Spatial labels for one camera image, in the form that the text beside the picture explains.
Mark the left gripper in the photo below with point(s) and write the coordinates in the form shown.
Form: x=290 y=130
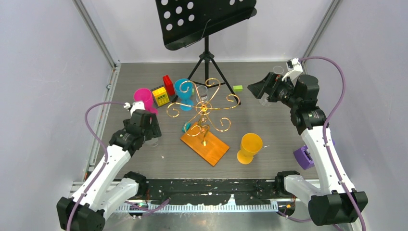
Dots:
x=154 y=131

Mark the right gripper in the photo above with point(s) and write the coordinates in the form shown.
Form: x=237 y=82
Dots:
x=264 y=86

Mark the gold wine glass rack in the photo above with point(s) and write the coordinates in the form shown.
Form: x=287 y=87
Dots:
x=199 y=138

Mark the clear stemless wine glass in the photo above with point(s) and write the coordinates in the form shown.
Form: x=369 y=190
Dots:
x=152 y=142

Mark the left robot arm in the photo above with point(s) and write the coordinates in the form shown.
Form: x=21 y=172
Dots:
x=90 y=206

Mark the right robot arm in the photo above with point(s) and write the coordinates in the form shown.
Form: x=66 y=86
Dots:
x=336 y=200

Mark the tall clear flute glass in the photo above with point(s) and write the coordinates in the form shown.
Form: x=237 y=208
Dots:
x=264 y=99

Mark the small clear wine glass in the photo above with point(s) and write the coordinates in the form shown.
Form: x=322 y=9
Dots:
x=201 y=93

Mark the light green toy block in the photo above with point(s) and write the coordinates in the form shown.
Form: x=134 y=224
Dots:
x=238 y=88

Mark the pink plastic goblet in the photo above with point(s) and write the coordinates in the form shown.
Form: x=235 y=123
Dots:
x=145 y=95

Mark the yellow toy block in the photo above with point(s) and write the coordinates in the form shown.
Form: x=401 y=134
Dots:
x=160 y=96

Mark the teal toy block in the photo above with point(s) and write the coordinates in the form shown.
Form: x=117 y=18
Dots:
x=185 y=127

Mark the red toy block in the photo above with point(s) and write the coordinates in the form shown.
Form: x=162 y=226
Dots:
x=168 y=85

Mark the blue plastic goblet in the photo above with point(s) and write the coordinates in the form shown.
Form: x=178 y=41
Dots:
x=183 y=88

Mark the orange plastic goblet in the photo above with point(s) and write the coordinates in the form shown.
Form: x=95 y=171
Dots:
x=251 y=144

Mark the purple tape dispenser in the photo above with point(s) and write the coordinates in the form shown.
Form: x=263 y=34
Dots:
x=304 y=156

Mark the black music stand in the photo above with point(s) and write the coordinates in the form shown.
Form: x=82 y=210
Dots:
x=186 y=22

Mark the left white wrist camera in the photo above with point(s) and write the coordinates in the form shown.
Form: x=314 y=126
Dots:
x=132 y=107

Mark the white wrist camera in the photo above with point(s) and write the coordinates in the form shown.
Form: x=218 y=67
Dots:
x=132 y=107
x=294 y=68

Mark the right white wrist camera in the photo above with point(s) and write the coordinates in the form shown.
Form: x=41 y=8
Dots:
x=294 y=68

